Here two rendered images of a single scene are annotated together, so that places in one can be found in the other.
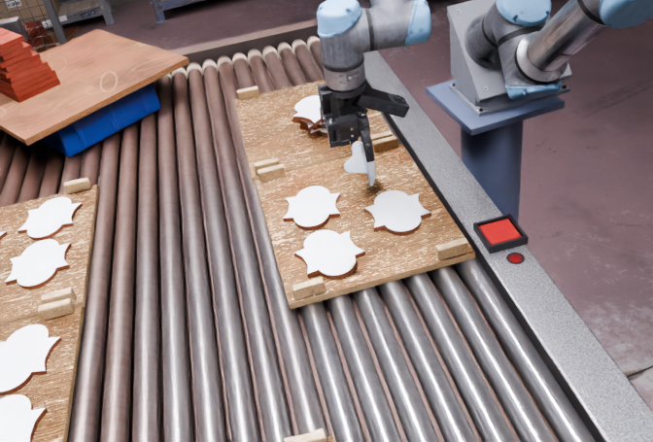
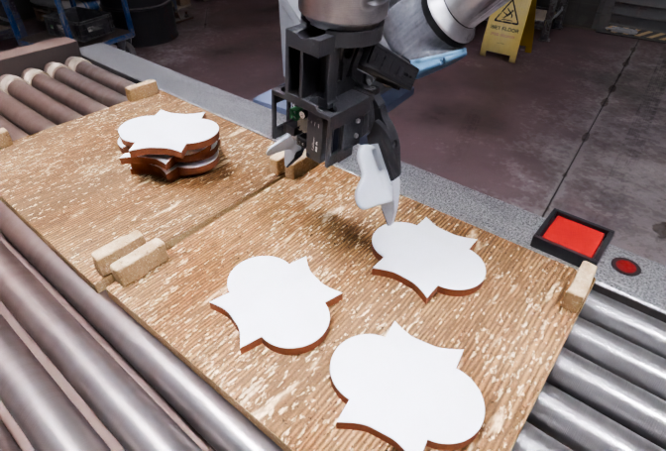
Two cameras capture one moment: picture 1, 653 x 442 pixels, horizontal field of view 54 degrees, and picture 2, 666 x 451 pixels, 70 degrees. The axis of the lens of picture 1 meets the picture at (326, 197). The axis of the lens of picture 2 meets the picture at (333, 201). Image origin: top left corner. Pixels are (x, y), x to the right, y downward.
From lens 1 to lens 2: 0.92 m
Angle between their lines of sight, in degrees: 35
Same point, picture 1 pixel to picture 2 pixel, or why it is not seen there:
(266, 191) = (150, 302)
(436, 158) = not seen: hidden behind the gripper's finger
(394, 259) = (513, 344)
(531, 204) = not seen: hidden behind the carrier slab
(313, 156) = (193, 211)
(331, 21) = not seen: outside the picture
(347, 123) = (358, 108)
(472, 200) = (479, 206)
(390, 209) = (415, 255)
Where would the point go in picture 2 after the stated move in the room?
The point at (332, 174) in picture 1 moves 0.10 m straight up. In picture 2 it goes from (255, 229) to (246, 161)
